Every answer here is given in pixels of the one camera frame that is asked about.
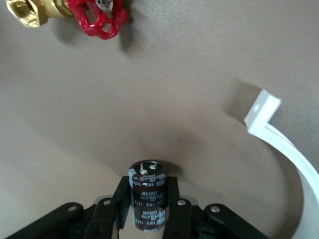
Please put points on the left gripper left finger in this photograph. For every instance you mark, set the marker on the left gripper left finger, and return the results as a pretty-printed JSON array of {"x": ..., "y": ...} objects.
[{"x": 104, "y": 216}]

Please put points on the dark capacitor with white print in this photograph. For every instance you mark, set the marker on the dark capacitor with white print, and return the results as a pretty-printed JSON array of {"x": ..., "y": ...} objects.
[{"x": 149, "y": 196}]

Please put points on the white curved plastic bracket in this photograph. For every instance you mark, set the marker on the white curved plastic bracket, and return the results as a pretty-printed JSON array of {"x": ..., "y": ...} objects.
[{"x": 294, "y": 154}]

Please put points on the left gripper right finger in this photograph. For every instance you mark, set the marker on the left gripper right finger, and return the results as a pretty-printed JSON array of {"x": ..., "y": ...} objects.
[{"x": 180, "y": 216}]

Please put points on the brass valve with red handwheel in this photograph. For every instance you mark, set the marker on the brass valve with red handwheel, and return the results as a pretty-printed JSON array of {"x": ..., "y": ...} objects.
[{"x": 99, "y": 20}]

